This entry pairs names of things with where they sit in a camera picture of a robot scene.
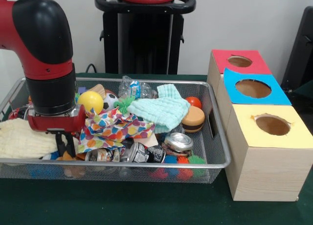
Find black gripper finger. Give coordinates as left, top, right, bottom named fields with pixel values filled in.
left=54, top=131, right=67, bottom=158
left=66, top=131, right=77, bottom=158

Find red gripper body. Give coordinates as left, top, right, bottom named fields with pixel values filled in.
left=27, top=105, right=87, bottom=134

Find shallow clear mesh bin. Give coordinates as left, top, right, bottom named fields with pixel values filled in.
left=0, top=76, right=232, bottom=184

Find wooden box with three holes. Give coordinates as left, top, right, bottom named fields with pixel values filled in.
left=207, top=49, right=313, bottom=202

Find cream yellow cloth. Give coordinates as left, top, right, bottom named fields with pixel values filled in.
left=0, top=118, right=60, bottom=159

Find large yellow ball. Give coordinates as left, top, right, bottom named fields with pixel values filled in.
left=77, top=91, right=104, bottom=115

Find colourful polka dot cloth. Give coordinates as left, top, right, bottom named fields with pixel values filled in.
left=76, top=108, right=156, bottom=153

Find dark green table cloth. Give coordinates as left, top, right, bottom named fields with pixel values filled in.
left=0, top=72, right=313, bottom=225

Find crushed clear plastic bottle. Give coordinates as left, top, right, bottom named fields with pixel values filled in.
left=118, top=76, right=158, bottom=99

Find mint green cloth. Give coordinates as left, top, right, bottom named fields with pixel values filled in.
left=128, top=84, right=191, bottom=134

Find crushed silver can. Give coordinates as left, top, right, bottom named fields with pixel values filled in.
left=164, top=133, right=194, bottom=153

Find toy hamburger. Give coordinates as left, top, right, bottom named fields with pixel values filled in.
left=181, top=106, right=205, bottom=133

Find red ball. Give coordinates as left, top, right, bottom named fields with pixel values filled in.
left=186, top=96, right=202, bottom=109

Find black stand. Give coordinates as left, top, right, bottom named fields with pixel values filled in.
left=284, top=6, right=313, bottom=96

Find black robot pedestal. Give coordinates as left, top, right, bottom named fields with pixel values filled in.
left=95, top=0, right=197, bottom=75

